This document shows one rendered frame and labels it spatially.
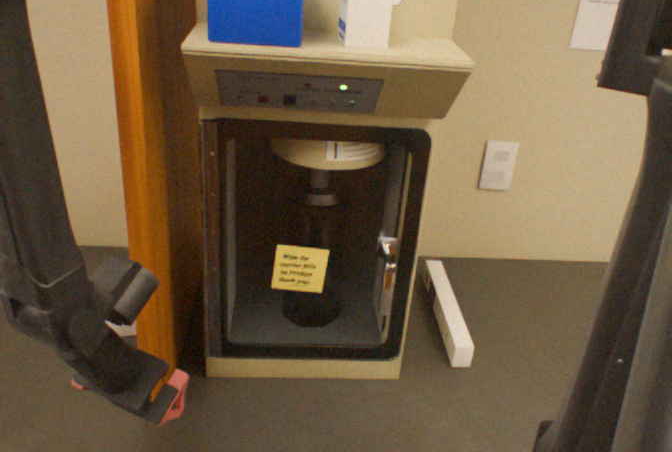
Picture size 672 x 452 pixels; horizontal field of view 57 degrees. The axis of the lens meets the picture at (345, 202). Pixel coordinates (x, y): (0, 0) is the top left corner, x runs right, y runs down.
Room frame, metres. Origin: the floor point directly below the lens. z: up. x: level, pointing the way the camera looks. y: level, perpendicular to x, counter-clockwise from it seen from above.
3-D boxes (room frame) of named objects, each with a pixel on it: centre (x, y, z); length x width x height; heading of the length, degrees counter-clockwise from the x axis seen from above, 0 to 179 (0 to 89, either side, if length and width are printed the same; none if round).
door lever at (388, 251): (0.75, -0.07, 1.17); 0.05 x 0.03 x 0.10; 6
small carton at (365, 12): (0.73, 0.00, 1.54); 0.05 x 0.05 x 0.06; 12
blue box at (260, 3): (0.71, 0.12, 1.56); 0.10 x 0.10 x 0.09; 7
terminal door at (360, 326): (0.77, 0.04, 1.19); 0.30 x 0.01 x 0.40; 96
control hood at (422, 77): (0.72, 0.04, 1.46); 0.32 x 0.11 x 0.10; 97
